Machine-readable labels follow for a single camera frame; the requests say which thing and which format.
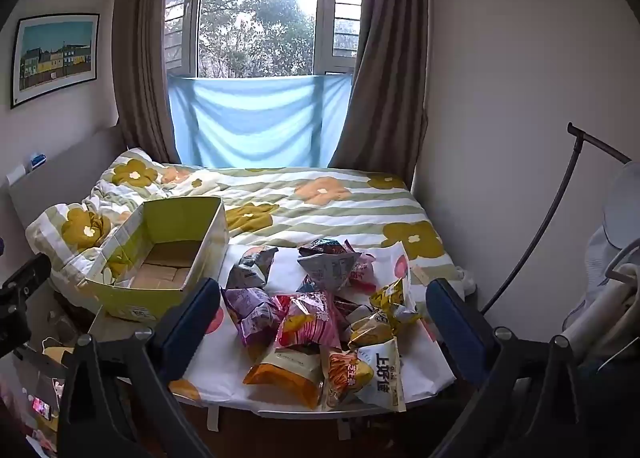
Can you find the blue white small item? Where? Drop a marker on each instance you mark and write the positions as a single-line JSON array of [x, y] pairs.
[[38, 161]]

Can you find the floral striped blanket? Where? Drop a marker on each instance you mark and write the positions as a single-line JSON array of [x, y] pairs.
[[320, 208]]

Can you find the white folding table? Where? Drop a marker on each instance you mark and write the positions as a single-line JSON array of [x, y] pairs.
[[213, 420]]

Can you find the white snack packet orange sticks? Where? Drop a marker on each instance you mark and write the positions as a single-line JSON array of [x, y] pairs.
[[380, 378]]

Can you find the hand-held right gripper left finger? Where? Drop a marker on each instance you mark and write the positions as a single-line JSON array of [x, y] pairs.
[[192, 318]]

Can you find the window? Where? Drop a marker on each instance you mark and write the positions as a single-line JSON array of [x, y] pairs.
[[260, 13]]

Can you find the light blue window cloth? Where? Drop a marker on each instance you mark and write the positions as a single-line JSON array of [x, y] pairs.
[[260, 123]]

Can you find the lit phone screen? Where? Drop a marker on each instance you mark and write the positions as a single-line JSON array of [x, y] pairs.
[[42, 408]]

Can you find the pink white snack packet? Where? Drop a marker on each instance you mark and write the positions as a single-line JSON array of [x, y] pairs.
[[364, 274]]

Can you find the grey headboard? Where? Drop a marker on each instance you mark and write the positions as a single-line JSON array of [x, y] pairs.
[[65, 173]]

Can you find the pink yellow snack packet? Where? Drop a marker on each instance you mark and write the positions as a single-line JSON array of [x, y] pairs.
[[305, 323]]

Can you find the gold checkered snack packet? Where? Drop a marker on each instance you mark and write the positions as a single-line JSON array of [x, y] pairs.
[[395, 300]]

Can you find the purple snack packet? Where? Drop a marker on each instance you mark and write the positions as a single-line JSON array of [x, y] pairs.
[[250, 315]]

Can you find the dark blue snack packet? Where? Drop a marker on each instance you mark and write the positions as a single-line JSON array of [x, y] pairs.
[[327, 265]]

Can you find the green yellow cardboard box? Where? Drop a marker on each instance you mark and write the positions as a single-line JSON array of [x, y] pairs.
[[185, 220]]

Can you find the brown curtain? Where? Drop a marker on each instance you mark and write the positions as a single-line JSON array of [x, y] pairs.
[[390, 88], [140, 63]]

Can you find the white fruit-print cloth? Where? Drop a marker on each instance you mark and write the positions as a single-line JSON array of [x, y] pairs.
[[290, 263]]

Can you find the yellow brown snack packet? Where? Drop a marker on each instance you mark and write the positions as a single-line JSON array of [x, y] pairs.
[[370, 333]]

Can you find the framed wall picture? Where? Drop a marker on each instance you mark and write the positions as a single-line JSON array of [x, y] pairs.
[[55, 58]]

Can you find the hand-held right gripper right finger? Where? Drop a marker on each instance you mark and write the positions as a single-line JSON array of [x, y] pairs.
[[454, 323]]

